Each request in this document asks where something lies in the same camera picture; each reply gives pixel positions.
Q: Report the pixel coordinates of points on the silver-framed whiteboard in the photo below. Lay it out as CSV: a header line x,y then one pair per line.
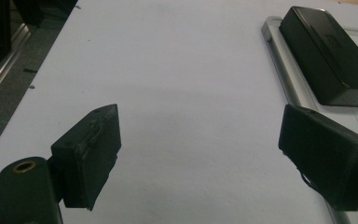
x,y
287,74

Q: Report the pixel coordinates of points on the black stand leg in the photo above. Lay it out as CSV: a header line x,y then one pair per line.
x,y
2,31

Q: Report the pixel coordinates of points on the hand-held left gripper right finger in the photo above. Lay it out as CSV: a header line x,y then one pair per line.
x,y
326,155

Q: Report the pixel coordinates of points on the black whiteboard eraser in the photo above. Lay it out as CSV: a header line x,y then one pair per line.
x,y
326,53

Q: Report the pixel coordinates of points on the aluminium floor rail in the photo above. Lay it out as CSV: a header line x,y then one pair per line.
x,y
3,68

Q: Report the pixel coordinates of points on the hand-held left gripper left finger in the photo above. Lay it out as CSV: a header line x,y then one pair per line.
x,y
87,155

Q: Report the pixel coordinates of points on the white table cover sheet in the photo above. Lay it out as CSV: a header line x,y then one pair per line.
x,y
183,93

